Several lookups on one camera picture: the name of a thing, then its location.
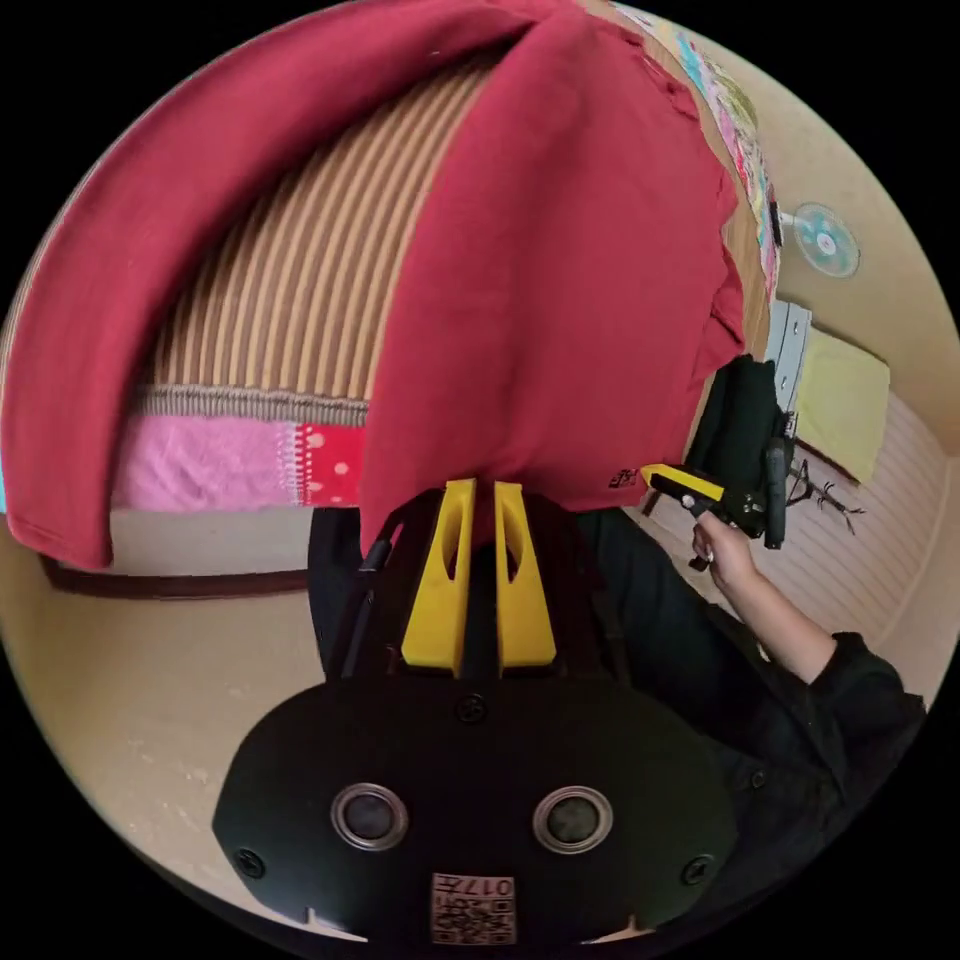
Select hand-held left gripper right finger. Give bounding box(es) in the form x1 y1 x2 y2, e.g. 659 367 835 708
494 481 559 671

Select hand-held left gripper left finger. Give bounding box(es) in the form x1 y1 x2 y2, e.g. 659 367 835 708
401 478 478 672

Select person's right hand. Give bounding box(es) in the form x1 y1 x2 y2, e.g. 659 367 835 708
688 515 760 595

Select coat stand with black garment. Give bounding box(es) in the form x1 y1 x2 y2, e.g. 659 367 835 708
643 353 868 538

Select person's right forearm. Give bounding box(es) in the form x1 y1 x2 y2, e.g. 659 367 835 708
718 566 839 685

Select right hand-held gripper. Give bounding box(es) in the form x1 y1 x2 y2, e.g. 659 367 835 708
639 463 769 540

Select wall fan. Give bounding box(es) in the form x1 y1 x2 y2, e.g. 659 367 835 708
778 200 862 280

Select red long sleeve shirt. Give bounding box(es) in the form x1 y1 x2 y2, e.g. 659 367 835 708
0 0 751 571

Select bed with woven mat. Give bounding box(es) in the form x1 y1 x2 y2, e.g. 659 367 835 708
0 0 785 601

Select person's body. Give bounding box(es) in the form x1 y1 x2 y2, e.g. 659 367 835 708
307 503 933 943

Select grey cupboard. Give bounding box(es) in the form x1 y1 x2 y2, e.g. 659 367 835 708
764 299 816 412

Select yellow curtain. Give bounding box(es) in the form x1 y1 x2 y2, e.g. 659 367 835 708
793 329 894 487

